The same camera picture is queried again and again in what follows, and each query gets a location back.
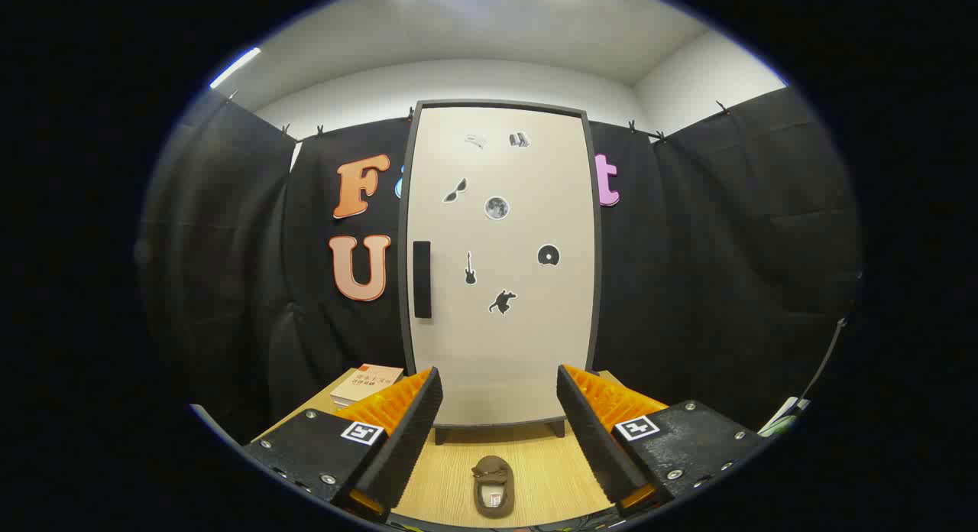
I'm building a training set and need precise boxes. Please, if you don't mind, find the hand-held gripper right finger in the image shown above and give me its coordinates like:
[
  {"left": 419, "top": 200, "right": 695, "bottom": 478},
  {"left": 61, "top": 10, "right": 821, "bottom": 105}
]
[{"left": 556, "top": 364, "right": 769, "bottom": 517}]

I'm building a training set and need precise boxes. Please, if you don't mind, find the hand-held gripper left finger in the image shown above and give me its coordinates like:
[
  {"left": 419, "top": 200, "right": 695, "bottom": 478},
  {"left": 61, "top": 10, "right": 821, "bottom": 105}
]
[{"left": 243, "top": 366, "right": 444, "bottom": 524}]

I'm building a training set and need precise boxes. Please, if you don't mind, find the dark grey shoe cabinet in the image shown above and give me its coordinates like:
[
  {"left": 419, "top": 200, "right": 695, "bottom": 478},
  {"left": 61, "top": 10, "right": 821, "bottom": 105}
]
[{"left": 397, "top": 99, "right": 604, "bottom": 446}]

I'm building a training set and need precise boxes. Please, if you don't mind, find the brown fuzzy shoe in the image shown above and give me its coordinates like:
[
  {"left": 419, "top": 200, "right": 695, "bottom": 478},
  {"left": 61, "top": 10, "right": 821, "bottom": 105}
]
[{"left": 471, "top": 455, "right": 516, "bottom": 519}]

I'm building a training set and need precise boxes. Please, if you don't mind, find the beige shoe cabinet door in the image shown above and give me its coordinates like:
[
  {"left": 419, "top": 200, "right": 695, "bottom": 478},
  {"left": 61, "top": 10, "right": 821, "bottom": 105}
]
[{"left": 407, "top": 106, "right": 598, "bottom": 426}]

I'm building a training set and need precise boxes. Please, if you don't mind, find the beige cover book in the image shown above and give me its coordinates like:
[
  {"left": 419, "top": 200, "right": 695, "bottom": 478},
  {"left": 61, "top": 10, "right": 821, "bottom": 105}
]
[{"left": 330, "top": 364, "right": 404, "bottom": 407}]

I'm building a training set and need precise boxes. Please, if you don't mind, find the black backdrop cloth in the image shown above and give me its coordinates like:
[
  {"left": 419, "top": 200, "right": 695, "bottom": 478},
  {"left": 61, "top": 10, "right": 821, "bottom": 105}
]
[{"left": 141, "top": 87, "right": 864, "bottom": 441}]

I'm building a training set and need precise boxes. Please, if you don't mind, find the ceiling light strip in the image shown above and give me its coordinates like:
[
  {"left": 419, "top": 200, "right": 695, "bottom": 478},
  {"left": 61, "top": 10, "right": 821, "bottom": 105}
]
[{"left": 209, "top": 47, "right": 262, "bottom": 89}]

